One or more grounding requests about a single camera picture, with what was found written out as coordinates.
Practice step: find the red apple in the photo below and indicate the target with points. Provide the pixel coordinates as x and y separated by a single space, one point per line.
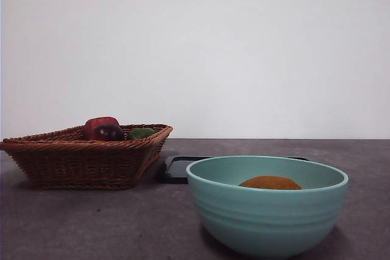
97 122

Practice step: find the green avocado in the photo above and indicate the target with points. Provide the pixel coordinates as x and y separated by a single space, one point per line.
140 133

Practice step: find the dark rectangular tray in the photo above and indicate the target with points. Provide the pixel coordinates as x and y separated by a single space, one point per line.
173 170

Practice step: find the teal ribbed bowl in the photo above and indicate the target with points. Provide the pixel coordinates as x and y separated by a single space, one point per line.
265 220

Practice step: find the brown wicker basket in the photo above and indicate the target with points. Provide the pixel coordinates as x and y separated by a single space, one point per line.
76 165

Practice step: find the dark purple plum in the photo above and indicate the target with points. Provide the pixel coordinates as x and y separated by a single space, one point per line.
107 132

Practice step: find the brown kiwi fruit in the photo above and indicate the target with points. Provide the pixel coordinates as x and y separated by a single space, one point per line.
269 183

